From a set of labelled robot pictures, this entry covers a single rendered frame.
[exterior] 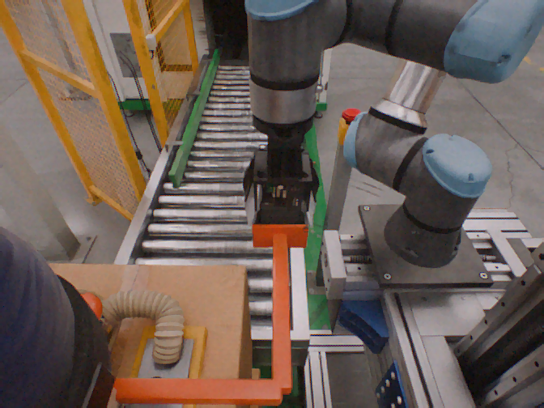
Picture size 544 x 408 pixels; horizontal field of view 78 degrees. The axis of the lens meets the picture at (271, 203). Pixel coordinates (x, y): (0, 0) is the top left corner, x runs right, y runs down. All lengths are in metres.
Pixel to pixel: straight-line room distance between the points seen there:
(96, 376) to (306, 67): 0.32
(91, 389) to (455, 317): 0.69
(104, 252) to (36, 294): 1.99
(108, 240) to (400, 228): 1.90
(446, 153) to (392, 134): 0.10
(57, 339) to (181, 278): 0.39
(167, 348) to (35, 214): 1.59
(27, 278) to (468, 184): 0.58
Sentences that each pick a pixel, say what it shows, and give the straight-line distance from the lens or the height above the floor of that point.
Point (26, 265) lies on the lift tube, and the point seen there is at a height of 1.42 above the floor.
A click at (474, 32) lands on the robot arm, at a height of 1.51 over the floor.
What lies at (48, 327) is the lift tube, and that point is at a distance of 0.27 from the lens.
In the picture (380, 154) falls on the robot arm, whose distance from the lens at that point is 0.67.
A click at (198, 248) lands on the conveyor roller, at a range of 1.38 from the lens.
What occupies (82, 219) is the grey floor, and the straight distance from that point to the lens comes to 2.52.
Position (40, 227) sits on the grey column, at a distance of 2.11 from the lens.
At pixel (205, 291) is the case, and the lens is 0.62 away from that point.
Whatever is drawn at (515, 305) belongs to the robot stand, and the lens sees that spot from 0.65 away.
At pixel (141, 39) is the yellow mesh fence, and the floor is 1.06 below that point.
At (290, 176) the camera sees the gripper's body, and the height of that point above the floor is 1.34.
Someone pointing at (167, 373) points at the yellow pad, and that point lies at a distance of 0.55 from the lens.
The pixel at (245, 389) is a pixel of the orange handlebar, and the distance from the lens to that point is 0.40.
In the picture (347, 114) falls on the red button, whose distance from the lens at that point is 1.18.
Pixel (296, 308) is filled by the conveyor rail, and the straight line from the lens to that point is 1.14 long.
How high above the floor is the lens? 1.60
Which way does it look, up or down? 44 degrees down
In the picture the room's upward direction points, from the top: straight up
